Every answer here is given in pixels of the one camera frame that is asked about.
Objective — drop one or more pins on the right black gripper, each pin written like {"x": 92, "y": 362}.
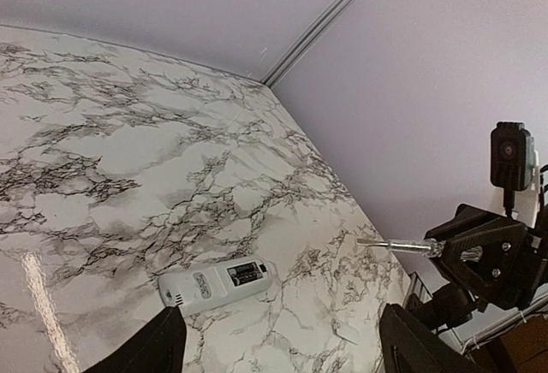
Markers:
{"x": 499, "y": 260}

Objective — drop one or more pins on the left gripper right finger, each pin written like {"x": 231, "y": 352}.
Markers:
{"x": 409, "y": 346}

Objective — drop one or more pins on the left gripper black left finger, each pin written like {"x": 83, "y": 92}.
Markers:
{"x": 159, "y": 346}

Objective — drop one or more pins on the clear handled screwdriver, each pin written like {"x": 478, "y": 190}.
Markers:
{"x": 427, "y": 248}

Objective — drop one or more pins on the white battery cover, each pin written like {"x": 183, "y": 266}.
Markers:
{"x": 346, "y": 332}

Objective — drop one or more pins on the white remote control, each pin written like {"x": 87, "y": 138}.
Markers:
{"x": 207, "y": 286}

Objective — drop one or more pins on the batteries in remote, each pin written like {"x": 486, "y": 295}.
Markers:
{"x": 246, "y": 273}

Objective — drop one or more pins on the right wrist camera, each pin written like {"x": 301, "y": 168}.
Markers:
{"x": 512, "y": 161}

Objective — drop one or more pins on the right aluminium frame post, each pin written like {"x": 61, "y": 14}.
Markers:
{"x": 306, "y": 41}

